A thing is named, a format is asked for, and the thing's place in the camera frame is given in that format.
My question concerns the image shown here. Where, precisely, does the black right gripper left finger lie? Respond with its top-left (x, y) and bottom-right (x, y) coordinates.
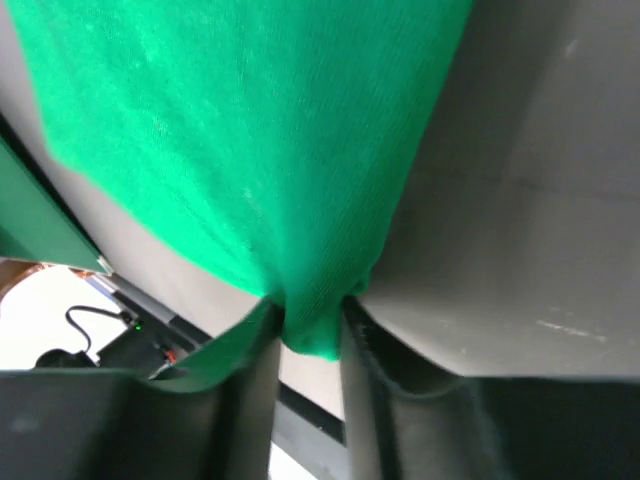
top-left (0, 297), bottom-right (286, 480)

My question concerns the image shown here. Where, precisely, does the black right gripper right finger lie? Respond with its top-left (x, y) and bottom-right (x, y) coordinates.
top-left (340, 297), bottom-right (639, 479)

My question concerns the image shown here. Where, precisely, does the green t shirt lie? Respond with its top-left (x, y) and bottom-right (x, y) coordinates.
top-left (7, 1), bottom-right (472, 360)

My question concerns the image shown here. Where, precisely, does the wooden book rack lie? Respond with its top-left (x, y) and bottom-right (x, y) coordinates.
top-left (1, 259), bottom-right (56, 297)

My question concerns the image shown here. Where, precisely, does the green folding board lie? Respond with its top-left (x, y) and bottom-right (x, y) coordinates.
top-left (1, 132), bottom-right (113, 275)

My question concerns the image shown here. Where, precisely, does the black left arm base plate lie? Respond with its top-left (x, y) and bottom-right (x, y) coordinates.
top-left (97, 321), bottom-right (196, 378)

